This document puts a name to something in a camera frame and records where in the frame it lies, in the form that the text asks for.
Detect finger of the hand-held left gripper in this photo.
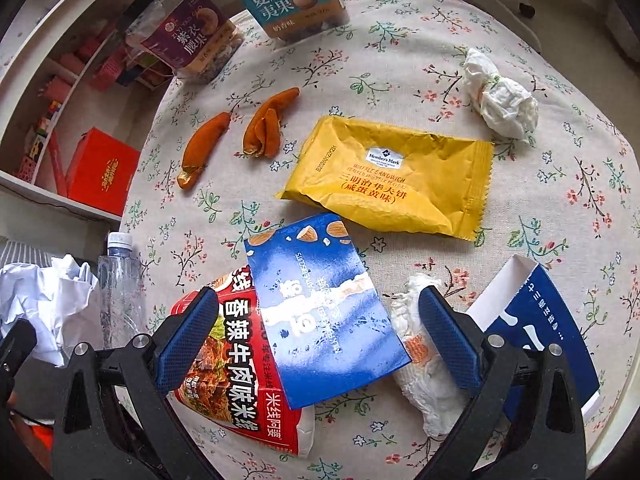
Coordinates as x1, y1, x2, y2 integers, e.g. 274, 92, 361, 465
0, 317, 40, 378

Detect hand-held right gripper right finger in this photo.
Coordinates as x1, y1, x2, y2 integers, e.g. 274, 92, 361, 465
415, 285, 586, 480

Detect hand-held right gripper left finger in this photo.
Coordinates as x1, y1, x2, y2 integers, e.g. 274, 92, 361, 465
50, 287, 221, 480

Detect dark blue white box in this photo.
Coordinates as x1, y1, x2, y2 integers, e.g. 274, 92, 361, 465
465, 254, 601, 421

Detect blue almond print box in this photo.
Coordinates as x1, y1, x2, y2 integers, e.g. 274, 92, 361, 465
243, 212, 412, 411

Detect curled orange peel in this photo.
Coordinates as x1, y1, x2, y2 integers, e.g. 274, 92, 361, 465
241, 87, 301, 158

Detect crumpled white paper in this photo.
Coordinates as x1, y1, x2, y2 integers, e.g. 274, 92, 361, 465
0, 254, 100, 366

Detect rolled white tissue orange print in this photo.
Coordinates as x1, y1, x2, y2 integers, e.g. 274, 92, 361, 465
390, 274, 473, 437

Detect red noodle packet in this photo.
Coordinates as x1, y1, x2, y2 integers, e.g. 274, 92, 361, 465
170, 270, 316, 457

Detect clear plastic bottle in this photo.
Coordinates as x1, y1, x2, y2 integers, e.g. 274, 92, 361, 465
97, 231, 148, 351

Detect grey striped cloth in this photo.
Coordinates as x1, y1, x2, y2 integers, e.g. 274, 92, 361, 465
0, 237, 108, 271

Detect white shelf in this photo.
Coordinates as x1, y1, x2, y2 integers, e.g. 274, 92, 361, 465
0, 0, 166, 223

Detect yellow snack packet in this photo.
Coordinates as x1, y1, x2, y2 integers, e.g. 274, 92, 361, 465
276, 115, 496, 242

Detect floral tablecloth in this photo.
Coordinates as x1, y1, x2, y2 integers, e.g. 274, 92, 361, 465
120, 0, 640, 480

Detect red gift box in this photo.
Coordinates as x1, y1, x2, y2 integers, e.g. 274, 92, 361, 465
65, 127, 142, 217

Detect slim orange peel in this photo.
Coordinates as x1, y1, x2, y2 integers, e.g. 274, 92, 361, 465
176, 111, 232, 190

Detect crumpled white tissue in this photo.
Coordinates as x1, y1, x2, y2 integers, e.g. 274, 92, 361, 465
460, 47, 540, 142

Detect purple label nut jar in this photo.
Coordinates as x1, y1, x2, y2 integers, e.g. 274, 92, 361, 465
124, 0, 245, 86

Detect teal label nut jar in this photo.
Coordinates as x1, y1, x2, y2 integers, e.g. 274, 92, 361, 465
221, 0, 351, 41

